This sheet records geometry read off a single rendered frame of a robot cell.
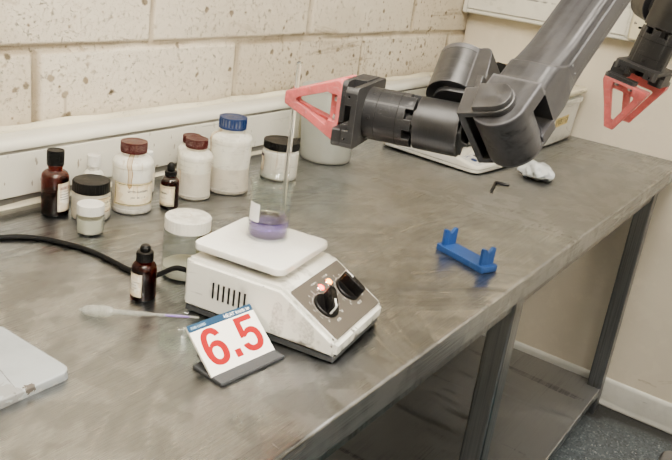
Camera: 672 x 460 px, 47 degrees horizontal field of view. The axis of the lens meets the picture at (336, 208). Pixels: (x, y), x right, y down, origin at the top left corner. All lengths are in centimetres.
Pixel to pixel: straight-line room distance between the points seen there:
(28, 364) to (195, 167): 55
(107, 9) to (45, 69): 14
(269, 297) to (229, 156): 49
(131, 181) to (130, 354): 40
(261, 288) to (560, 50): 40
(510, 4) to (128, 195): 138
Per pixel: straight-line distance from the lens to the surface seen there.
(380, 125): 82
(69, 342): 87
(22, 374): 80
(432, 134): 81
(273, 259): 87
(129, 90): 136
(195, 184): 127
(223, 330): 83
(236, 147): 130
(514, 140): 79
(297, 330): 85
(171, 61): 142
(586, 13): 87
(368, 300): 92
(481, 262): 115
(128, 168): 118
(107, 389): 79
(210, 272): 89
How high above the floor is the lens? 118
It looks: 19 degrees down
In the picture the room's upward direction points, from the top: 8 degrees clockwise
